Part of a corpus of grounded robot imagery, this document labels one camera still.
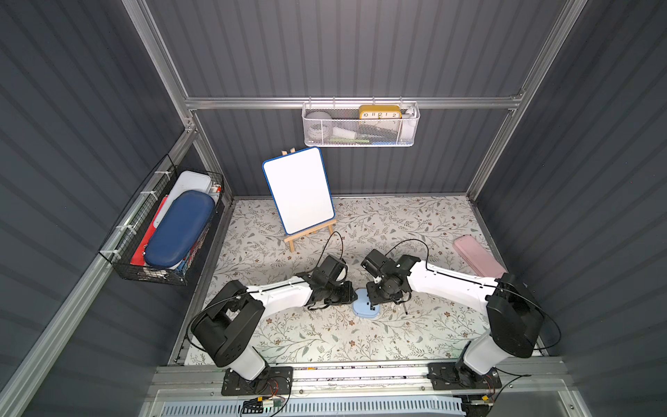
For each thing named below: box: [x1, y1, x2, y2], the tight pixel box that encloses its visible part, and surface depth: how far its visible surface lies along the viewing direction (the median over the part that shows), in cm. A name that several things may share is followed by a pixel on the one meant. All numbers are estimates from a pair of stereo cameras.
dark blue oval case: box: [144, 189, 217, 267], surface depth 69 cm
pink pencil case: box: [453, 234, 508, 278], surface depth 101 cm
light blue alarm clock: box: [352, 287, 381, 318], surface depth 86 cm
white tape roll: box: [305, 111, 335, 141], surface depth 89 cm
